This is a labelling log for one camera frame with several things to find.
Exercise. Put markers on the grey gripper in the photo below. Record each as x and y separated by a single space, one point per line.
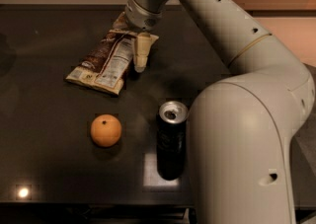
142 19

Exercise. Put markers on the brown chip bag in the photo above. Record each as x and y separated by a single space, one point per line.
104 67

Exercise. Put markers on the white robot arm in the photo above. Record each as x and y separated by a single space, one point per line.
239 129

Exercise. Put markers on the dark soda can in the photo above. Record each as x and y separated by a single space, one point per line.
171 121

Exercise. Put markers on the orange fruit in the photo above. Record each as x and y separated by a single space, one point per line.
105 130

